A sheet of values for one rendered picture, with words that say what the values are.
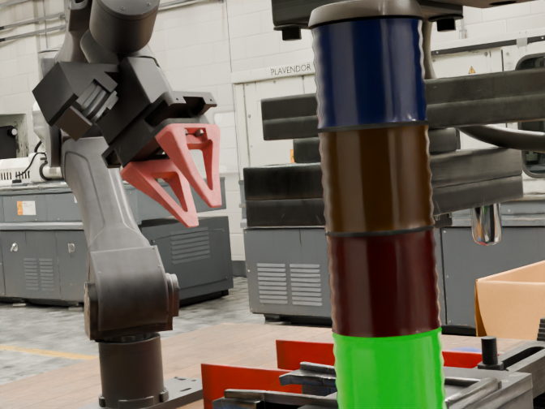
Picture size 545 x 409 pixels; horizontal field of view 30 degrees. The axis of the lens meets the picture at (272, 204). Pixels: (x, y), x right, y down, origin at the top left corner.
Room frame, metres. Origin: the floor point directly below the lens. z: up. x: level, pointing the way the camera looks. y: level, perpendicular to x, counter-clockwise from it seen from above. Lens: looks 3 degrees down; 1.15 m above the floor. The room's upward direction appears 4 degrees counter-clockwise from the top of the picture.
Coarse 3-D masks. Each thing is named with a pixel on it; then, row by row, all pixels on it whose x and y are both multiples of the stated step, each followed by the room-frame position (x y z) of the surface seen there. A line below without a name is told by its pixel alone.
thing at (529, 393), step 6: (528, 390) 0.68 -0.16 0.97; (522, 396) 0.67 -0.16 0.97; (528, 396) 0.68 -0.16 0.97; (510, 402) 0.66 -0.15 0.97; (516, 402) 0.67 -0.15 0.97; (522, 402) 0.67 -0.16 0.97; (528, 402) 0.68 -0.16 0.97; (498, 408) 0.64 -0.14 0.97; (504, 408) 0.65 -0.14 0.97; (510, 408) 0.66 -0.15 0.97; (516, 408) 0.67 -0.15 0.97; (522, 408) 0.67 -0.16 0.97; (528, 408) 0.68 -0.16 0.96
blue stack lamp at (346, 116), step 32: (320, 32) 0.34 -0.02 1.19; (352, 32) 0.33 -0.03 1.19; (384, 32) 0.33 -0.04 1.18; (416, 32) 0.34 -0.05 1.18; (320, 64) 0.34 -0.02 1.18; (352, 64) 0.33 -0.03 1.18; (384, 64) 0.33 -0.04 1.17; (416, 64) 0.34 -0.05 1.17; (320, 96) 0.34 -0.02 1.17; (352, 96) 0.33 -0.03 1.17; (384, 96) 0.33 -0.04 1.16; (416, 96) 0.34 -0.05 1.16; (320, 128) 0.35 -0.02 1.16
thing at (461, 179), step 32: (288, 96) 0.63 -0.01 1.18; (448, 96) 0.56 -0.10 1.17; (480, 96) 0.55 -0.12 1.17; (512, 96) 0.54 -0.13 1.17; (544, 96) 0.53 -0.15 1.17; (288, 128) 0.63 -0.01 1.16; (352, 128) 0.60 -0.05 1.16; (448, 128) 0.65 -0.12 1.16; (320, 160) 0.61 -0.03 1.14; (448, 160) 0.61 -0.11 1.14; (480, 160) 0.64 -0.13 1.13; (512, 160) 0.68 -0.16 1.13; (256, 192) 0.60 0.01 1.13; (288, 192) 0.59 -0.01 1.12; (320, 192) 0.58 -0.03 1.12; (448, 192) 0.60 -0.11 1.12; (480, 192) 0.64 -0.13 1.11; (512, 192) 0.68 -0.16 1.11; (256, 224) 0.60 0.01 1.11; (288, 224) 0.59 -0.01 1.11; (320, 224) 0.58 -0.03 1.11; (448, 224) 0.65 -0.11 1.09; (480, 224) 0.67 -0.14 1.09
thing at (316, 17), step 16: (352, 0) 0.33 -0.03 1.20; (368, 0) 0.33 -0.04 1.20; (384, 0) 0.33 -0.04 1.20; (400, 0) 0.33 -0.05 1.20; (320, 16) 0.34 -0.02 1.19; (336, 16) 0.33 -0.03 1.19; (352, 16) 0.33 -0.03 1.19; (368, 16) 0.33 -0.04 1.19; (384, 16) 0.33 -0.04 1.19; (400, 16) 0.34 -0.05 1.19; (416, 16) 0.34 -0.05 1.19
